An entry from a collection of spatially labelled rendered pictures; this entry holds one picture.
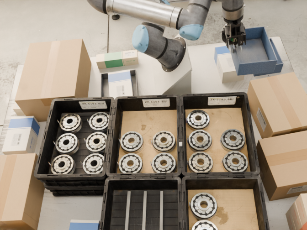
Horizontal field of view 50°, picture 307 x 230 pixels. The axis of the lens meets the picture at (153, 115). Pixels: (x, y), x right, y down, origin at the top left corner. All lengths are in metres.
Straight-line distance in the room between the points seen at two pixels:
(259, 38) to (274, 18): 1.81
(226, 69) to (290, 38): 1.48
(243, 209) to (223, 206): 0.08
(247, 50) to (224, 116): 0.31
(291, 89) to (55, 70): 1.17
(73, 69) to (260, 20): 2.06
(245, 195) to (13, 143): 1.10
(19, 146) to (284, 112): 1.25
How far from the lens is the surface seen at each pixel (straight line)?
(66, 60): 1.82
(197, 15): 1.18
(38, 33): 3.53
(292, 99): 1.64
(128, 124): 1.56
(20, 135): 1.76
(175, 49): 1.65
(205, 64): 1.94
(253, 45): 1.53
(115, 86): 1.76
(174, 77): 1.64
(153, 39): 1.59
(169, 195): 1.39
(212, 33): 3.16
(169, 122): 1.54
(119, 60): 1.94
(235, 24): 1.26
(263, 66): 1.41
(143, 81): 1.88
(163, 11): 1.20
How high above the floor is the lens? 2.13
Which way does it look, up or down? 56 degrees down
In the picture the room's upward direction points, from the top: 10 degrees counter-clockwise
